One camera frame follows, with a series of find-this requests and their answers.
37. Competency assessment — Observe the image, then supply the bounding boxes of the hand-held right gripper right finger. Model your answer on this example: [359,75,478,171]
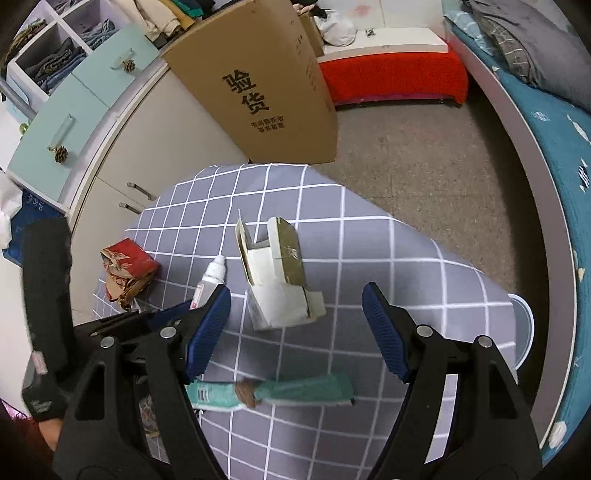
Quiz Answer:
[361,282,543,480]

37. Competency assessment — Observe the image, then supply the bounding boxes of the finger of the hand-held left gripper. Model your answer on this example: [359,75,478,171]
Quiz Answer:
[141,300,205,329]
[74,310,160,349]

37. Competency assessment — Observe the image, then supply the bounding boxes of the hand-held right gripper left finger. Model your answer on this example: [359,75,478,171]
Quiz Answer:
[53,285,232,480]

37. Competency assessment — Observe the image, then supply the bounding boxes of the small white bottle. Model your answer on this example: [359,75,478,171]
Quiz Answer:
[189,255,228,312]

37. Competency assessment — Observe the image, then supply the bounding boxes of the red packet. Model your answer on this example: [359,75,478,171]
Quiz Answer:
[100,237,163,311]

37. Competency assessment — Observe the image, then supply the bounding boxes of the olive white carton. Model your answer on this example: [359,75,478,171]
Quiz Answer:
[234,216,327,332]

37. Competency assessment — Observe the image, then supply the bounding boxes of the teal toothpaste tube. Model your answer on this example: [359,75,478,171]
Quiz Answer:
[184,370,356,412]

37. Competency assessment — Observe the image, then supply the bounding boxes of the blue plastic bucket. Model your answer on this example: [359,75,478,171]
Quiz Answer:
[507,294,537,372]

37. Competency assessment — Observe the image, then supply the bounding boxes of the person's left hand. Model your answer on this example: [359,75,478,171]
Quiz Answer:
[38,416,64,452]

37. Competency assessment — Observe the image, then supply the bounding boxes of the blue bag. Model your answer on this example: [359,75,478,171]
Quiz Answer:
[6,188,63,264]

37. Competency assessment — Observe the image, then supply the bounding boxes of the white paper bag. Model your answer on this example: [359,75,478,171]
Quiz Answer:
[0,171,24,252]

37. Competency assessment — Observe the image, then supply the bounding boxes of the pale green drawer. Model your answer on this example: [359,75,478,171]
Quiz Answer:
[8,95,112,204]
[71,23,161,109]

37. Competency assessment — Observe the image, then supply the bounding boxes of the beige cabinet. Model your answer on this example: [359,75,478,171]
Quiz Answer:
[65,58,252,324]

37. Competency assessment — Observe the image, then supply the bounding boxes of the grey metal handrail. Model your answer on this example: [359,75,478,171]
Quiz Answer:
[0,76,35,121]

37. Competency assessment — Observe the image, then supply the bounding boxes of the dark folded clothes stack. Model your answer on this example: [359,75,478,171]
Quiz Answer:
[23,37,88,95]

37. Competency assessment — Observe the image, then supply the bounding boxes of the large cardboard box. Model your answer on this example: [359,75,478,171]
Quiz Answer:
[161,0,339,164]

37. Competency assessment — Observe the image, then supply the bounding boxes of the olive clothes pile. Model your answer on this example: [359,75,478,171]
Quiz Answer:
[2,21,47,65]

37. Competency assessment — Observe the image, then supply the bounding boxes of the red covered bench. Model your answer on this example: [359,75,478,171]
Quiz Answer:
[318,48,470,110]

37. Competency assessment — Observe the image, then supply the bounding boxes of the bed with teal sheet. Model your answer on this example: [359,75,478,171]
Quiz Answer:
[450,18,591,467]

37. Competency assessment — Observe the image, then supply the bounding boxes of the folded blue jeans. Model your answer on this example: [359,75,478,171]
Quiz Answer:
[76,17,116,49]

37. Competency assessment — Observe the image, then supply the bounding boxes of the cream jacket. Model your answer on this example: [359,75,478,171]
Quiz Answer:
[134,0,181,40]

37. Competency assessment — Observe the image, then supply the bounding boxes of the white board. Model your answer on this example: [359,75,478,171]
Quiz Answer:
[322,27,450,61]

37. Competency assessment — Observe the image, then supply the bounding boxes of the white plastic bag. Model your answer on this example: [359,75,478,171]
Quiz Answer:
[318,7,358,47]

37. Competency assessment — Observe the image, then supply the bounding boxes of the light blue plaid pillow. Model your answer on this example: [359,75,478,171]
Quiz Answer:
[445,9,497,58]

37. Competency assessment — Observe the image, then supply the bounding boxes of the grey duvet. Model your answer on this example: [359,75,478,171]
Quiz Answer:
[462,0,591,114]

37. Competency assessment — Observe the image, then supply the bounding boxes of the pale green bunk bed frame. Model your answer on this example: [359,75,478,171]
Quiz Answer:
[441,14,583,467]

